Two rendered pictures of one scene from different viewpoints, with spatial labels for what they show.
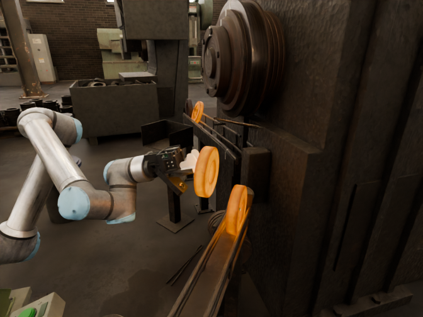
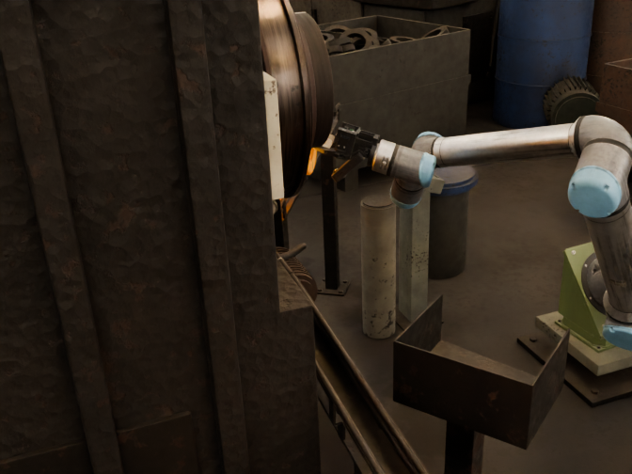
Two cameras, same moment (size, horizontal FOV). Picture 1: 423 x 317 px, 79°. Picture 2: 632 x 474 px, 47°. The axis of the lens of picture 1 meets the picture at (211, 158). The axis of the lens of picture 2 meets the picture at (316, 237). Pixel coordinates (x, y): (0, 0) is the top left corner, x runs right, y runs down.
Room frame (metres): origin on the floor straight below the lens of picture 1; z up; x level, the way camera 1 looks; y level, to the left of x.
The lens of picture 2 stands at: (2.69, -0.08, 1.48)
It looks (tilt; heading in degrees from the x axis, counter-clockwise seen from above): 25 degrees down; 177
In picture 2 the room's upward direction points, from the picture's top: 3 degrees counter-clockwise
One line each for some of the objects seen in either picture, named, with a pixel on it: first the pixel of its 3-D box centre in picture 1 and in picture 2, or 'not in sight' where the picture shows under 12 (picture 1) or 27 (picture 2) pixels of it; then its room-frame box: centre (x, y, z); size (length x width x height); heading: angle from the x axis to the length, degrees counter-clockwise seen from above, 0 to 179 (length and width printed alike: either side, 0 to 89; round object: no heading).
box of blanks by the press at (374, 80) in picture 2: not in sight; (355, 94); (-1.53, 0.44, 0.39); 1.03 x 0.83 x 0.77; 121
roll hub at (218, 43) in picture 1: (214, 63); (301, 82); (1.16, -0.01, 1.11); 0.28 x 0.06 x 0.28; 16
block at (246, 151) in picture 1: (255, 175); not in sight; (0.96, -0.18, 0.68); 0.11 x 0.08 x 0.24; 106
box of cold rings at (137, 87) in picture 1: (118, 107); not in sight; (3.63, 1.33, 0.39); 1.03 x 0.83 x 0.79; 110
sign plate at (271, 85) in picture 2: not in sight; (250, 119); (1.54, -0.11, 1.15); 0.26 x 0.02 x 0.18; 16
